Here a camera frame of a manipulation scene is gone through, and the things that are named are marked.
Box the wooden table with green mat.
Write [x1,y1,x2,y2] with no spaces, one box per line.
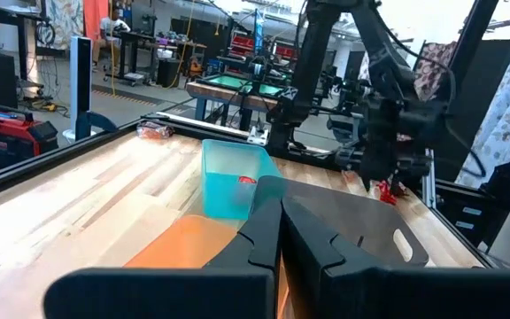
[186,73,291,132]

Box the dark grey plastic bin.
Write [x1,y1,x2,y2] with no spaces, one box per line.
[251,175,431,268]

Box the orange hanging cloth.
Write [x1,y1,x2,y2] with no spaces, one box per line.
[83,0,110,41]

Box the teal plastic bin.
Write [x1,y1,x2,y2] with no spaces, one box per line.
[200,138,285,222]

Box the clear bag orange candy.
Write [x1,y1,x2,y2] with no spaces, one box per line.
[135,121,175,141]

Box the white floor stand pillar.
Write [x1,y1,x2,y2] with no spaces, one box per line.
[62,35,119,143]

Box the black metal table frame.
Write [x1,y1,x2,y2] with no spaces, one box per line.
[0,110,499,269]

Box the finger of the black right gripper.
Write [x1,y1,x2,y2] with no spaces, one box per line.
[360,170,378,192]
[387,172,409,196]

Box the red black power box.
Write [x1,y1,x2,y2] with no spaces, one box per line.
[0,100,59,174]

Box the dark desk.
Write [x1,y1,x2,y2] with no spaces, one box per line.
[0,0,48,81]

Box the yellow hanging cable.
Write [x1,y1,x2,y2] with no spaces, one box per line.
[166,0,195,89]
[107,0,118,97]

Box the person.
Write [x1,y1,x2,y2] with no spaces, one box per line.
[90,8,132,72]

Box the black partition panel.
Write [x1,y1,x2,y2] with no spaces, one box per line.
[431,37,510,183]

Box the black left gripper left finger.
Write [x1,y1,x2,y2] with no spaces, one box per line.
[43,197,283,319]

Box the white metal bracket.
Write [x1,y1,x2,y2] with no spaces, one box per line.
[248,126,269,146]

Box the black trash bin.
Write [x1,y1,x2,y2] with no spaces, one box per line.
[156,58,181,89]

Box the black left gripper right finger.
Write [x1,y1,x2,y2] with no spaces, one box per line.
[281,197,510,319]

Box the pale floral cloth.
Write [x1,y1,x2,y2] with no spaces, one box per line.
[44,0,86,50]

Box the orange plastic bin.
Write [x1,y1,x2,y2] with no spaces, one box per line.
[123,214,290,319]

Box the black equipment box with labels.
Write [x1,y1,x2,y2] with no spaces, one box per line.
[434,179,504,249]

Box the dark floral cloth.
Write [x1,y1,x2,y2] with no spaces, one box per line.
[413,42,458,103]

